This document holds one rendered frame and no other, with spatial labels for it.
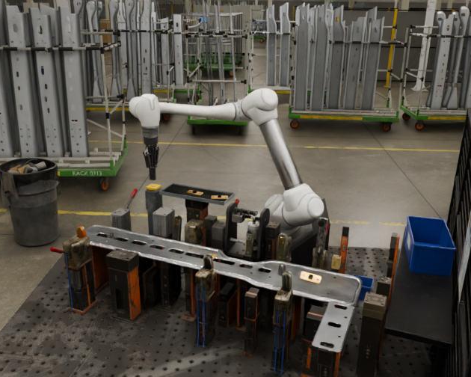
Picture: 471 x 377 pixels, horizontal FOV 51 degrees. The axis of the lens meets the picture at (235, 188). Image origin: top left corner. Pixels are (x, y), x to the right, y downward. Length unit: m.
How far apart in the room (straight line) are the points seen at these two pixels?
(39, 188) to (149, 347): 2.60
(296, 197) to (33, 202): 2.69
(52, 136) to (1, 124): 0.60
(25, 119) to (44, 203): 1.91
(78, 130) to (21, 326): 3.96
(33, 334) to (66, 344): 0.18
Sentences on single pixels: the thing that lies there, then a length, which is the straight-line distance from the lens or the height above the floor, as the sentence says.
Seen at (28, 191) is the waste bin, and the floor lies 0.55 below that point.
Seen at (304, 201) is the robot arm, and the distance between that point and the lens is 2.53.
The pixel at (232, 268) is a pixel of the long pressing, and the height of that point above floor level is 1.00.
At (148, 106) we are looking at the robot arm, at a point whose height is 1.60.
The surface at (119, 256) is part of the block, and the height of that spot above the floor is 1.03.
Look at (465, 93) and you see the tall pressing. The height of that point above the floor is 0.59.
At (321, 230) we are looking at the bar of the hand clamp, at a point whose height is 1.16.
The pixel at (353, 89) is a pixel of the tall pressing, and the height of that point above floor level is 0.66.
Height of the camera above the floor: 2.08
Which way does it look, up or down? 21 degrees down
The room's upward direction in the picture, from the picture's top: 1 degrees clockwise
